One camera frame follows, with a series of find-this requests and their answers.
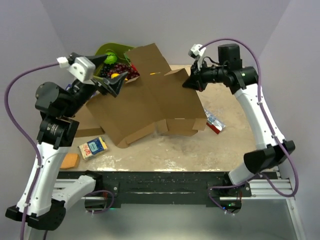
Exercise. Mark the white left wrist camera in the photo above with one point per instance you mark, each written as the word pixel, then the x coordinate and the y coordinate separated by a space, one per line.
pixel 82 68

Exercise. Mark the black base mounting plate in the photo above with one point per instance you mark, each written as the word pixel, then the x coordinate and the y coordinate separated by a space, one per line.
pixel 117 188

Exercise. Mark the aluminium frame rail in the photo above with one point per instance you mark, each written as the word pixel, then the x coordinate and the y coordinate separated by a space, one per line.
pixel 262 190

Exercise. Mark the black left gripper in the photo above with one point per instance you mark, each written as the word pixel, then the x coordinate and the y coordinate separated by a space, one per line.
pixel 114 85

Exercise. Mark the red white snack packet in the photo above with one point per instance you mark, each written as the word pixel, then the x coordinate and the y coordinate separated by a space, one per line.
pixel 213 122

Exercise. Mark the dark purple toy grapes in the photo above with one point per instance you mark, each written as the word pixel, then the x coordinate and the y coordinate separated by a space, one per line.
pixel 120 68

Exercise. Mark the pink toy dragon fruit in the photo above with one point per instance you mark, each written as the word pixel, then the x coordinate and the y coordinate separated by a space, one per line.
pixel 129 62

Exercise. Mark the green toy melon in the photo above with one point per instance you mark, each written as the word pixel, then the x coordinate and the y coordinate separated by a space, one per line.
pixel 111 58

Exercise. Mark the orange sponge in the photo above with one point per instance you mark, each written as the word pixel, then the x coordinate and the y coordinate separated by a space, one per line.
pixel 70 161

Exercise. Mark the black toy grapes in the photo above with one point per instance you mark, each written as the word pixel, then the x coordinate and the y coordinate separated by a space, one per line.
pixel 105 70

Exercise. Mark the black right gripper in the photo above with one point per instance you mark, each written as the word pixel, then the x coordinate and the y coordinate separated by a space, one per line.
pixel 195 81

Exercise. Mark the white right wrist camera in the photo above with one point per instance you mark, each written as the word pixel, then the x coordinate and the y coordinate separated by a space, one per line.
pixel 197 52

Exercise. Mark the purple rectangular box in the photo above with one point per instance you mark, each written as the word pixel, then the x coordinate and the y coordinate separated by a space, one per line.
pixel 70 88

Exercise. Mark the closed brown cardboard box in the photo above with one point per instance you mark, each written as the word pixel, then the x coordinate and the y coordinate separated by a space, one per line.
pixel 88 126

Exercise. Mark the olive green plastic bin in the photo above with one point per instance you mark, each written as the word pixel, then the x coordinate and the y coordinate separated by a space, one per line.
pixel 117 48

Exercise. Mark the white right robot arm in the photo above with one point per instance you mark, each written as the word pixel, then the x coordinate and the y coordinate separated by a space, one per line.
pixel 272 148

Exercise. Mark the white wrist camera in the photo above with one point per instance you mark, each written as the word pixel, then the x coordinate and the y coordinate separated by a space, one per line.
pixel 197 52
pixel 82 68

